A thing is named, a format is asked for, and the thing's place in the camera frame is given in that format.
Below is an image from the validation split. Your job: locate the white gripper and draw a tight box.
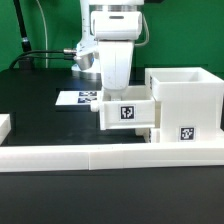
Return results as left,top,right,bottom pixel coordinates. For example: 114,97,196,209
74,10,143,100

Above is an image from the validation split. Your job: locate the white drawer box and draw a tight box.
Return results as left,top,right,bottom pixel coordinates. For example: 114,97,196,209
135,128,160,143
90,85,155,130

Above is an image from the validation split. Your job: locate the white drawer cabinet frame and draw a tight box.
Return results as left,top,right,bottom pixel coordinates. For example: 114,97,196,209
145,67,224,143

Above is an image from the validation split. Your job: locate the white front drawer box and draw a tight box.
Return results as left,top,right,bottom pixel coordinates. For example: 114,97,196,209
135,128,160,143

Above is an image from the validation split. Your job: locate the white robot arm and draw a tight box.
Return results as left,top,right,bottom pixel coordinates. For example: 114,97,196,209
74,0,144,100

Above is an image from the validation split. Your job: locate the marker sheet on table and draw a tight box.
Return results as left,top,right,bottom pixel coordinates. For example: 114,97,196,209
55,90,100,106

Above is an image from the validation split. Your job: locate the black stand pole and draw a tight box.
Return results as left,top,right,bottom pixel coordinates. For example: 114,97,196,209
13,0,34,70

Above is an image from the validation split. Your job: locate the black cable with connector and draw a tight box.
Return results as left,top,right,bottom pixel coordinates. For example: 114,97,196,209
8,48,78,70

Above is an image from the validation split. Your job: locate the white cable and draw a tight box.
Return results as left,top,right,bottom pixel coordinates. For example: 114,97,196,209
35,0,49,69

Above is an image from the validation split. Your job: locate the white left fence rail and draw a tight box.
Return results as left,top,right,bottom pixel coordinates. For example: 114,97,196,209
0,114,11,145

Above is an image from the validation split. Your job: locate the white fence rail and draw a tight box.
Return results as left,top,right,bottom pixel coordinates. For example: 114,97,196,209
0,114,11,145
0,141,224,172

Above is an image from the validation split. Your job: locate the white front fence rail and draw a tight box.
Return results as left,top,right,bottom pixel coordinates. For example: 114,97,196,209
0,141,224,172

